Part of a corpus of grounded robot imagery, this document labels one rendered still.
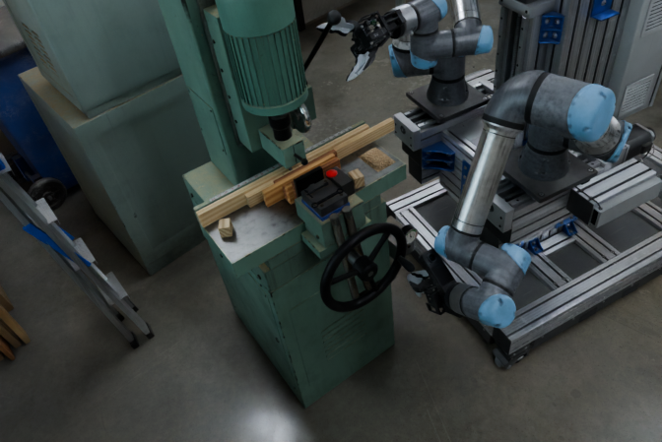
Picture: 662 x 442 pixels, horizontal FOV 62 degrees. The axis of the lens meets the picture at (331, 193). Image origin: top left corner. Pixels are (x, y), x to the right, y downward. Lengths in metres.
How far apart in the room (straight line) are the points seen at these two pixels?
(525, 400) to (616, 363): 0.38
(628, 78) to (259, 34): 1.25
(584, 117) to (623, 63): 0.82
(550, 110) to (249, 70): 0.68
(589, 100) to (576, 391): 1.33
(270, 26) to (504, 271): 0.76
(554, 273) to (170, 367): 1.58
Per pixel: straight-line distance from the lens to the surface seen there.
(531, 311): 2.17
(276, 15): 1.29
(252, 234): 1.52
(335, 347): 2.03
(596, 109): 1.23
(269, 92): 1.37
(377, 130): 1.75
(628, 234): 2.55
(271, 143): 1.55
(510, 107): 1.27
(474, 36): 1.57
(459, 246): 1.35
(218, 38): 1.47
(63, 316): 2.86
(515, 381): 2.27
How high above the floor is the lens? 1.97
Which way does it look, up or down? 42 degrees down
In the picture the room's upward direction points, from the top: 9 degrees counter-clockwise
